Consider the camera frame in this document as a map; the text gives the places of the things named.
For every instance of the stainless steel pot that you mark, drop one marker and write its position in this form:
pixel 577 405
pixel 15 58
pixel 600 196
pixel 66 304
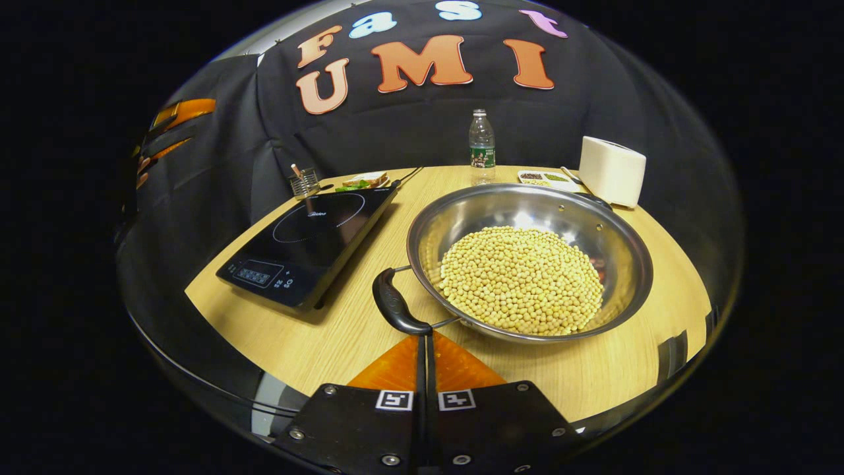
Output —
pixel 501 211

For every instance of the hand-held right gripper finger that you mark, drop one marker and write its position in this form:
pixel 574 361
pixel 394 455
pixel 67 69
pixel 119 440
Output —
pixel 420 396
pixel 432 396

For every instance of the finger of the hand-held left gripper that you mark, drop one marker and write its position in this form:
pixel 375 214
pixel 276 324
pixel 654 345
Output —
pixel 188 111
pixel 161 155

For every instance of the pile of soybeans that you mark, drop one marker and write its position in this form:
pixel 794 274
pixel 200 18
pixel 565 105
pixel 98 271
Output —
pixel 521 277

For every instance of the white toaster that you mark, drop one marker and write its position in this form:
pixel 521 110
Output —
pixel 610 171

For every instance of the clear plastic water bottle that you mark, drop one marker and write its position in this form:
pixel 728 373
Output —
pixel 482 158

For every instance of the black induction cooktop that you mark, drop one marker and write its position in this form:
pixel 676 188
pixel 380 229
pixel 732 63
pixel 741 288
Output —
pixel 310 244

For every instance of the white divided tray with spices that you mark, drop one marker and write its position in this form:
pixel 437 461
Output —
pixel 547 178

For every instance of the white plate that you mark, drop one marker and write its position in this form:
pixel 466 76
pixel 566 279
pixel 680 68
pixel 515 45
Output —
pixel 386 184

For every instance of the sandwich with lettuce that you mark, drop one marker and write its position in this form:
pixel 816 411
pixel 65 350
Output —
pixel 364 179

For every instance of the black backdrop cloth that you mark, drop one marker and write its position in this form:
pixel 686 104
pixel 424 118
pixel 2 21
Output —
pixel 409 132

